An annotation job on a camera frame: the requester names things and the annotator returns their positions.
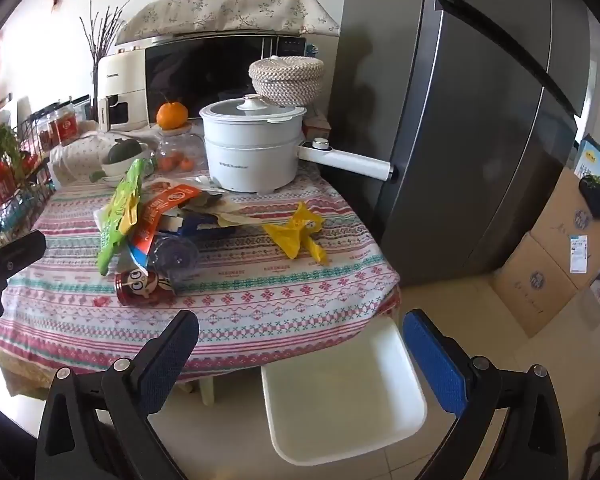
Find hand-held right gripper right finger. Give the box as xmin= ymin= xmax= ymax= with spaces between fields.
xmin=402 ymin=309 xmax=571 ymax=480

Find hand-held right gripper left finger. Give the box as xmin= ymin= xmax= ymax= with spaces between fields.
xmin=34 ymin=309 xmax=201 ymax=480

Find red drink can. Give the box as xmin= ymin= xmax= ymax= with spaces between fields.
xmin=115 ymin=268 xmax=176 ymax=307

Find white plastic bin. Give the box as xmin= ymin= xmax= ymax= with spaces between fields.
xmin=260 ymin=316 xmax=427 ymax=466

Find clear plastic bottle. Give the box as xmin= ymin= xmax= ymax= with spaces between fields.
xmin=152 ymin=235 xmax=198 ymax=286

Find green snack packet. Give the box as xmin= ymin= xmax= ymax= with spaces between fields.
xmin=96 ymin=158 xmax=153 ymax=276

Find dark blue packet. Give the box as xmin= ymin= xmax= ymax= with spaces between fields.
xmin=167 ymin=210 xmax=231 ymax=241

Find orange snack packet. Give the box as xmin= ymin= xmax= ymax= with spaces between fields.
xmin=130 ymin=182 xmax=203 ymax=266

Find white dotted cloth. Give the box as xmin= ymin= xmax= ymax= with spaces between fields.
xmin=49 ymin=129 xmax=163 ymax=192

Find white bowl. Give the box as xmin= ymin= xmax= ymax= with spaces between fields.
xmin=100 ymin=157 xmax=153 ymax=181

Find patterned tablecloth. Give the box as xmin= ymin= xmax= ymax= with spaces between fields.
xmin=0 ymin=127 xmax=403 ymax=391

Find large cardboard box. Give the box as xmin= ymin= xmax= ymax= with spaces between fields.
xmin=490 ymin=232 xmax=600 ymax=338

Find jar with red contents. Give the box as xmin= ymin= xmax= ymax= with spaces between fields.
xmin=47 ymin=102 xmax=81 ymax=148

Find avocado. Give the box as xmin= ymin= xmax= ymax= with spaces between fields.
xmin=107 ymin=139 xmax=143 ymax=165

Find beige snack packet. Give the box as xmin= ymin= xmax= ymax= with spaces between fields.
xmin=180 ymin=175 xmax=268 ymax=231

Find yellow wrapper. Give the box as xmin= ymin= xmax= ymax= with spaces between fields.
xmin=262 ymin=202 xmax=329 ymax=265

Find glass jar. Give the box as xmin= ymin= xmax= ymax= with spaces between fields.
xmin=156 ymin=127 xmax=207 ymax=173

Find cardboard box with label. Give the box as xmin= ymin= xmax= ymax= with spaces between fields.
xmin=530 ymin=165 xmax=600 ymax=291

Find cream kitchen appliance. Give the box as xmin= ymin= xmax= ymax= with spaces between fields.
xmin=96 ymin=45 xmax=148 ymax=133

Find orange fruit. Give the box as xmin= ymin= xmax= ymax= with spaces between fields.
xmin=156 ymin=101 xmax=188 ymax=129

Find white electric pot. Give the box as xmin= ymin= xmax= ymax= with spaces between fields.
xmin=199 ymin=94 xmax=396 ymax=194

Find grey refrigerator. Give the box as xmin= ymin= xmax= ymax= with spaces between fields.
xmin=330 ymin=0 xmax=593 ymax=286

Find dry branches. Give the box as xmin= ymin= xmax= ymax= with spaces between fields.
xmin=79 ymin=0 xmax=126 ymax=61

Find small brown box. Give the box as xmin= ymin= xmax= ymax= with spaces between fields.
xmin=302 ymin=112 xmax=331 ymax=143

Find woven basket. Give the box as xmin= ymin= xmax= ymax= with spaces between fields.
xmin=248 ymin=56 xmax=325 ymax=107

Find black wire rack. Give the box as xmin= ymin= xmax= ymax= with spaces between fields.
xmin=0 ymin=105 xmax=56 ymax=231

